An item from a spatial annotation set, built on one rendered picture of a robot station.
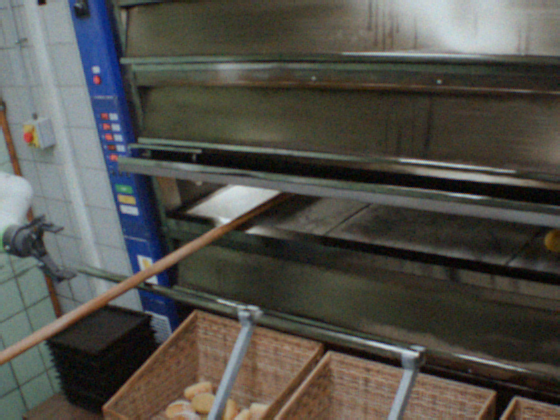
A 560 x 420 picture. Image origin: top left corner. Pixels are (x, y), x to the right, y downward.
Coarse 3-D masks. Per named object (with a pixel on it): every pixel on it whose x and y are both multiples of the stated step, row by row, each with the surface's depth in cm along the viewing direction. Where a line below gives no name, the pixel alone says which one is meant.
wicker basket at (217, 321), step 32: (192, 320) 285; (224, 320) 277; (160, 352) 275; (192, 352) 287; (224, 352) 279; (288, 352) 261; (320, 352) 251; (128, 384) 266; (160, 384) 277; (192, 384) 288; (256, 384) 272; (288, 384) 241; (128, 416) 268; (160, 416) 275
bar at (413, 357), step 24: (144, 288) 234; (168, 288) 229; (240, 312) 209; (264, 312) 206; (240, 336) 209; (312, 336) 195; (336, 336) 190; (360, 336) 188; (240, 360) 208; (408, 360) 177; (408, 384) 177; (216, 408) 204
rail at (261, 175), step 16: (128, 160) 257; (144, 160) 251; (160, 160) 249; (240, 176) 226; (256, 176) 222; (272, 176) 218; (288, 176) 215; (304, 176) 212; (384, 192) 196; (400, 192) 193; (416, 192) 190; (432, 192) 187; (448, 192) 185; (512, 208) 174; (528, 208) 172; (544, 208) 169
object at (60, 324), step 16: (288, 192) 275; (256, 208) 265; (224, 224) 256; (240, 224) 260; (208, 240) 250; (176, 256) 242; (144, 272) 234; (160, 272) 238; (112, 288) 227; (128, 288) 229; (96, 304) 221; (64, 320) 214; (32, 336) 208; (48, 336) 211; (0, 352) 202; (16, 352) 204
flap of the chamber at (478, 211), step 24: (120, 168) 260; (144, 168) 252; (168, 168) 245; (240, 168) 240; (264, 168) 239; (288, 168) 237; (312, 192) 210; (336, 192) 205; (360, 192) 200; (456, 192) 196; (480, 192) 194; (504, 192) 194; (480, 216) 180; (504, 216) 176; (528, 216) 172; (552, 216) 168
